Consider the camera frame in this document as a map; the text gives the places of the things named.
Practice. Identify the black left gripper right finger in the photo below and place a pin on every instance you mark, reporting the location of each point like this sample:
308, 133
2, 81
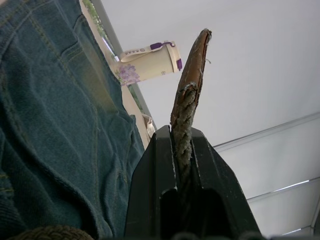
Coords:
215, 185

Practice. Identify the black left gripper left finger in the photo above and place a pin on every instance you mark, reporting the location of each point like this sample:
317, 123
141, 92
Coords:
150, 185

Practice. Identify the brown braided belt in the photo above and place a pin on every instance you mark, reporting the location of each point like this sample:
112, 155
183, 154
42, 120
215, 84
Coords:
193, 67

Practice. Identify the blue denim shorts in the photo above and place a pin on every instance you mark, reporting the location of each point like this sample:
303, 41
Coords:
57, 120

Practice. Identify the cream cup with purple flowers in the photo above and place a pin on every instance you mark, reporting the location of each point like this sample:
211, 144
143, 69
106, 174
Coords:
147, 65

